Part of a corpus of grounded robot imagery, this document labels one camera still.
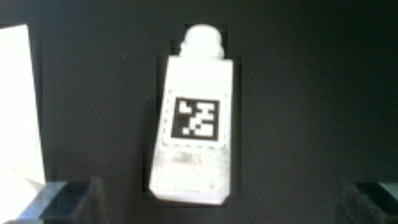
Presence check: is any white U-shaped fence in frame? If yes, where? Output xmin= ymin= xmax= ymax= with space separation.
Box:
xmin=0 ymin=23 xmax=48 ymax=201

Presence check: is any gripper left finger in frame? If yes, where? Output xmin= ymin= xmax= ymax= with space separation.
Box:
xmin=16 ymin=178 xmax=106 ymax=224

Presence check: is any white table leg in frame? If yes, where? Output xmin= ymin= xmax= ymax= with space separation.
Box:
xmin=149 ymin=24 xmax=233 ymax=205

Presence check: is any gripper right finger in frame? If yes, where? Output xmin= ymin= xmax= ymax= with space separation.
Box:
xmin=336 ymin=182 xmax=398 ymax=224

